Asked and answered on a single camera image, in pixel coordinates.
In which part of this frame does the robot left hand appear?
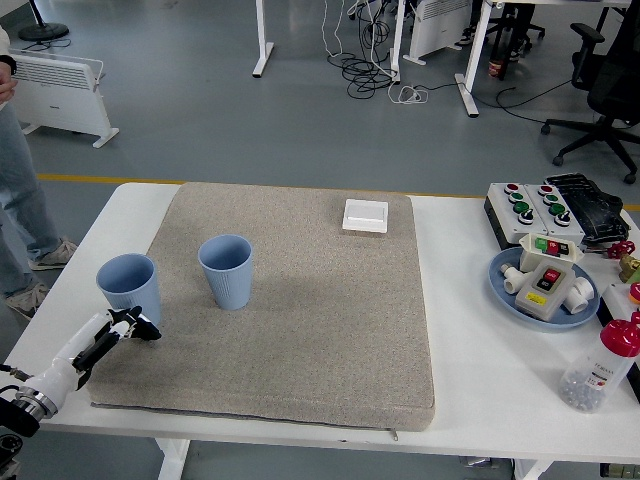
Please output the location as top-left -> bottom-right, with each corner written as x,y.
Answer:
22,306 -> 163,409

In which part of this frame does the blue ribbed cup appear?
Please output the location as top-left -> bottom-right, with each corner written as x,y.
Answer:
197,234 -> 253,312
95,253 -> 163,326

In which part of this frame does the white panel heater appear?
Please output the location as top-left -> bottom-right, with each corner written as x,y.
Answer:
8,48 -> 120,149
402,0 -> 474,66

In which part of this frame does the black fan stand base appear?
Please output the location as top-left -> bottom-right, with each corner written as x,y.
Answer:
18,0 -> 70,42

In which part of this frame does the person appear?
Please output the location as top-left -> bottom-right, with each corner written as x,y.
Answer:
457,0 -> 536,62
0,24 -> 79,321

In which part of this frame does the white table leg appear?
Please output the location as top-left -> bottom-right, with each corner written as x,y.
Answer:
154,438 -> 191,480
513,458 -> 554,480

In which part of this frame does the grey-brown mat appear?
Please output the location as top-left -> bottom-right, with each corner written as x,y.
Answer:
85,181 -> 436,432

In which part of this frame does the white desk leg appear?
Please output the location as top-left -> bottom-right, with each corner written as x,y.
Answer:
251,0 -> 275,78
387,0 -> 406,84
453,0 -> 494,118

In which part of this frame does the blue plate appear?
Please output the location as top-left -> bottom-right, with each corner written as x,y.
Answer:
487,246 -> 601,330

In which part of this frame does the white pipe fitting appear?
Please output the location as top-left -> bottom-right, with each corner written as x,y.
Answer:
563,276 -> 597,315
500,263 -> 526,296

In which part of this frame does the white four-button control box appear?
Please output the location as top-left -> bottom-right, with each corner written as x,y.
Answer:
482,181 -> 551,250
520,183 -> 586,246

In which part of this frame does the black chair wheel base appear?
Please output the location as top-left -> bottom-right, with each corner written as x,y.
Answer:
487,4 -> 546,56

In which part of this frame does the clear bottle red cap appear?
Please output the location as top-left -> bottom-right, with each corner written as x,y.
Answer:
558,310 -> 640,414

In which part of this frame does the black foot pedal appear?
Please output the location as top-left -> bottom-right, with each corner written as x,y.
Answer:
543,172 -> 631,246

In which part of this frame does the emergency stop button box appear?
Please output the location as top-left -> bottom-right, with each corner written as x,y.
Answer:
597,281 -> 640,351

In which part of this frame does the green box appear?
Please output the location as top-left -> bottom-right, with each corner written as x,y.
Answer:
599,463 -> 640,480

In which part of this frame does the black office chair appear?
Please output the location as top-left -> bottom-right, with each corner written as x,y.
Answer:
539,0 -> 640,185

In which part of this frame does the white wall switch plate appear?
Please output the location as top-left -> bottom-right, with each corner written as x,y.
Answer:
341,198 -> 390,234

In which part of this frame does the black cable bundle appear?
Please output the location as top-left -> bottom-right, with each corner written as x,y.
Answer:
327,0 -> 401,99

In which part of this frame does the white cable pile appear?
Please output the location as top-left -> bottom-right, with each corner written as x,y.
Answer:
387,84 -> 430,106

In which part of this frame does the grey two-button switch box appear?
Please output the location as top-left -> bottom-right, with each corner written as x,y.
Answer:
514,260 -> 576,321

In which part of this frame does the cream three-button switch box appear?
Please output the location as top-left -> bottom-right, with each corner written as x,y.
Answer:
517,232 -> 585,274

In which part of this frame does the brass valve red handle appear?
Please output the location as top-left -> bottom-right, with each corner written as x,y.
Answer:
607,240 -> 640,284

